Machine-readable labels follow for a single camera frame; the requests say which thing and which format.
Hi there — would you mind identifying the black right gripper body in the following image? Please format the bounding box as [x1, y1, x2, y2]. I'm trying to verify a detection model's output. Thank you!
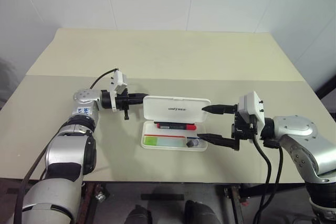
[230, 110, 257, 142]

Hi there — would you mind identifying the black table frame beam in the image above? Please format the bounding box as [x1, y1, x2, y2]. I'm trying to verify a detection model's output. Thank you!
[223, 182, 312, 199]

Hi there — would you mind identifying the white plastic pencil case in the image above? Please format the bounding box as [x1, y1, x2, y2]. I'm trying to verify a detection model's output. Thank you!
[141, 95, 212, 153]

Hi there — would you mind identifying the rusty metal table leg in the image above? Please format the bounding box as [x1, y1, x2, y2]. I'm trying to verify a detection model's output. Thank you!
[224, 186, 247, 224]
[81, 182, 106, 224]

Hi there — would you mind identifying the green eraser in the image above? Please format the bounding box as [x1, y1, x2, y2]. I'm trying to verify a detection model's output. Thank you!
[143, 136, 187, 147]

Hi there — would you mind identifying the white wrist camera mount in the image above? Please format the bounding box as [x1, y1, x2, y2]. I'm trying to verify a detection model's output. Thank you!
[110, 69, 129, 112]
[238, 90, 266, 141]

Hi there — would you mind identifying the dark grey blurred object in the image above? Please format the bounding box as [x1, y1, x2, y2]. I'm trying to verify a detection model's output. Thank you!
[0, 58, 11, 109]

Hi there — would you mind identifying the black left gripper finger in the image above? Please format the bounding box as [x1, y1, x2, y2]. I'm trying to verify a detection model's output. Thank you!
[129, 92, 150, 100]
[129, 97, 148, 105]

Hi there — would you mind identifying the red and black marker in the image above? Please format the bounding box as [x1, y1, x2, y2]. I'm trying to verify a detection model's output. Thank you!
[156, 122, 197, 131]

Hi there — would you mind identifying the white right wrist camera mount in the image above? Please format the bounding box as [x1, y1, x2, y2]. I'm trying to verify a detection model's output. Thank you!
[238, 90, 266, 141]

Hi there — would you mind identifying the dark rounded shape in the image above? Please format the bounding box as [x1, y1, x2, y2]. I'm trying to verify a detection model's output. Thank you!
[125, 204, 153, 224]

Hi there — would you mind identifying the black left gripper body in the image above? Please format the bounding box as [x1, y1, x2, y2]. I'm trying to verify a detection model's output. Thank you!
[115, 92, 131, 121]

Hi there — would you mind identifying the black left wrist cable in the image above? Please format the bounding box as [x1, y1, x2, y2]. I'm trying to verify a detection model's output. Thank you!
[90, 68, 118, 90]

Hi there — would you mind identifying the dark left shoulder cable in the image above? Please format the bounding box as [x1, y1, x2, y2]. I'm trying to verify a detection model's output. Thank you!
[13, 153, 49, 224]

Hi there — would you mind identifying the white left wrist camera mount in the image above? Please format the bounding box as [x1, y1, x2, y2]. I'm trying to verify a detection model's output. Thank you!
[110, 69, 129, 112]

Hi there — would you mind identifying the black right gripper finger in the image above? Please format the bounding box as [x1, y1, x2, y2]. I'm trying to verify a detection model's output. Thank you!
[197, 133, 240, 152]
[201, 104, 238, 116]

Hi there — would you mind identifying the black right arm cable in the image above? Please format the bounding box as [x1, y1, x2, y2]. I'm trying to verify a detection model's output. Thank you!
[250, 126, 285, 224]

